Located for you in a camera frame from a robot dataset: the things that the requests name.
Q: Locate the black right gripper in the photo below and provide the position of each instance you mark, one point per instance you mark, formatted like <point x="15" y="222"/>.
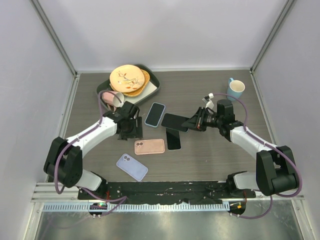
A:
<point x="197" y="121"/>

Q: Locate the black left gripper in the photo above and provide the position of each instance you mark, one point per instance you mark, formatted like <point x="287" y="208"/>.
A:
<point x="137" y="134"/>

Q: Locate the dark blue phone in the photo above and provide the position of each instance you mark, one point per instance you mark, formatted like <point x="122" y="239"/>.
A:
<point x="155" y="114"/>

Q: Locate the teal-edged phone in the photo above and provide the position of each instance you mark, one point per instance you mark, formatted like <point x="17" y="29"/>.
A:
<point x="174" y="122"/>

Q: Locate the pink phone case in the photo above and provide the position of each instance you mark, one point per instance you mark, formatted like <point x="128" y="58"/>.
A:
<point x="149" y="147"/>

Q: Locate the white-edged phone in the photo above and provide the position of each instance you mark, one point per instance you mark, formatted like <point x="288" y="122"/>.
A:
<point x="173" y="139"/>

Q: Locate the light blue phone case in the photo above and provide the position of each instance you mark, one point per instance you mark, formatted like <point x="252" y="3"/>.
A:
<point x="155" y="115"/>

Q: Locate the lavender phone case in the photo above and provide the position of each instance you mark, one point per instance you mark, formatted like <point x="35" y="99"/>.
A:
<point x="132" y="167"/>

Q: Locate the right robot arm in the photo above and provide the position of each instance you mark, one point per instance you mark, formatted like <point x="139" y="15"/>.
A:
<point x="275" y="168"/>

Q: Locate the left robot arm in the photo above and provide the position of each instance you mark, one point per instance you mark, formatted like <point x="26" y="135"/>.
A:
<point x="64" y="162"/>

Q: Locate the pink mug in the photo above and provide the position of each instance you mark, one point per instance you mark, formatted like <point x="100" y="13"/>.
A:
<point x="113" y="99"/>

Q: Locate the woven orange plate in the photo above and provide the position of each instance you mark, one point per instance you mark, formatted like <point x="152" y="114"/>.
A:
<point x="142" y="87"/>

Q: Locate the white paper sheet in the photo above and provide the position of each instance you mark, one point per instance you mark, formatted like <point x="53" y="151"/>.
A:
<point x="137" y="100"/>

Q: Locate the floral cream plate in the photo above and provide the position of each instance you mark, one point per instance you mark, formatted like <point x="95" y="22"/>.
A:
<point x="126" y="78"/>

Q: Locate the dark green tray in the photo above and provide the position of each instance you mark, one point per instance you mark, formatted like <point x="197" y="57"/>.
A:
<point x="106" y="86"/>

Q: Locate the blue mug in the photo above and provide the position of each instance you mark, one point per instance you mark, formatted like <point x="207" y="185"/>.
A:
<point x="235" y="89"/>

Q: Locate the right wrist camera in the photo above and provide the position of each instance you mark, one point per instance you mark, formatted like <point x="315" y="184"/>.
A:
<point x="207" y="100"/>

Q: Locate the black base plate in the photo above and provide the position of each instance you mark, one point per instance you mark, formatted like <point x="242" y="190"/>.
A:
<point x="173" y="192"/>

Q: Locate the white cable duct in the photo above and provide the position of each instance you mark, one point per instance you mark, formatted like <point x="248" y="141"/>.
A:
<point x="99" y="207"/>

